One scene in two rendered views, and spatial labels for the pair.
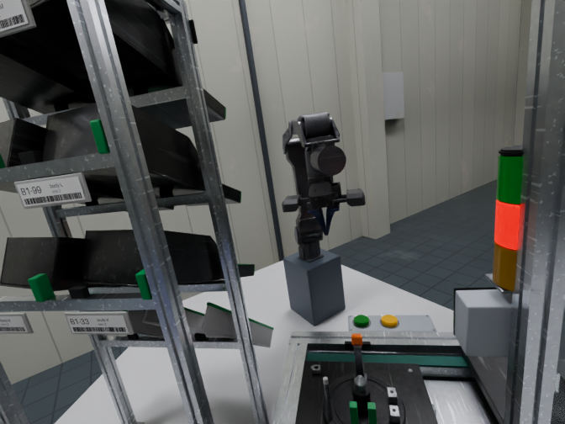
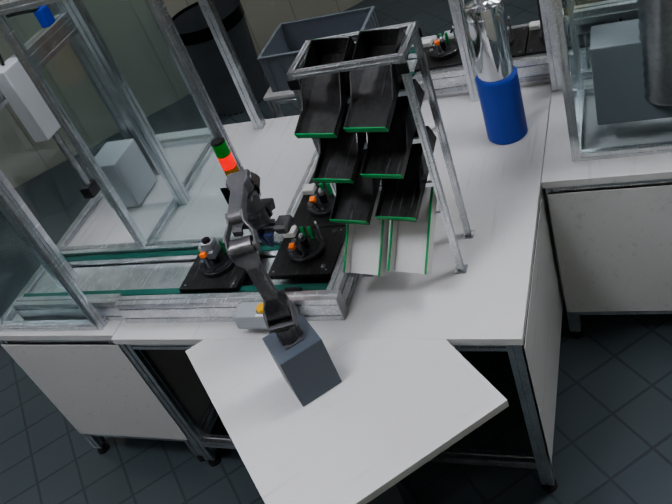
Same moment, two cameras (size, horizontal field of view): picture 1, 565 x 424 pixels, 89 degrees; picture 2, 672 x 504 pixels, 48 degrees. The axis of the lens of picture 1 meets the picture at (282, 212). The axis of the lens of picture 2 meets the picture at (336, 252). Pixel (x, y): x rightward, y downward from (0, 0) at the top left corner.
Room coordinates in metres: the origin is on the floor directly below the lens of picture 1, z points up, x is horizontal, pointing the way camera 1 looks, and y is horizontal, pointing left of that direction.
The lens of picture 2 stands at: (2.37, 0.61, 2.56)
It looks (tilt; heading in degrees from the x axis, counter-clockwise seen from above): 38 degrees down; 197
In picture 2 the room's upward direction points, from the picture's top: 23 degrees counter-clockwise
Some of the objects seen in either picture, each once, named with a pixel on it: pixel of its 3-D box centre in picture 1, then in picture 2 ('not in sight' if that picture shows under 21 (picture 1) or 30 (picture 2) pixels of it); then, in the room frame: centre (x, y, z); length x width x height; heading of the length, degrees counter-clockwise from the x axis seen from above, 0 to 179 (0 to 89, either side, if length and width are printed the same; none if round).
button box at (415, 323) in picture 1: (389, 331); (265, 314); (0.64, -0.23, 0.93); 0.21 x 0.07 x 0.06; 77
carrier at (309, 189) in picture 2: not in sight; (322, 196); (0.16, -0.03, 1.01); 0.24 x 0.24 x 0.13; 77
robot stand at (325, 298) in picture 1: (314, 283); (302, 360); (0.90, -0.07, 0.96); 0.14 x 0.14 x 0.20; 31
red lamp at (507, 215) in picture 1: (523, 221); (226, 160); (0.29, -0.26, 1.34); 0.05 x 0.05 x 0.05
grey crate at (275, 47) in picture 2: not in sight; (322, 50); (-1.69, -0.24, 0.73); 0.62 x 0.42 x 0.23; 77
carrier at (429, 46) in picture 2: not in sight; (442, 43); (-0.79, 0.47, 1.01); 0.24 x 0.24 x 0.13; 77
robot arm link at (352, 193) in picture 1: (321, 188); (258, 217); (0.65, -0.10, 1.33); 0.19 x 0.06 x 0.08; 77
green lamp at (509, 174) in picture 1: (526, 176); (220, 148); (0.29, -0.26, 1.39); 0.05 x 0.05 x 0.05
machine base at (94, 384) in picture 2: not in sight; (170, 284); (-0.24, -1.04, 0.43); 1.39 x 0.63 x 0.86; 167
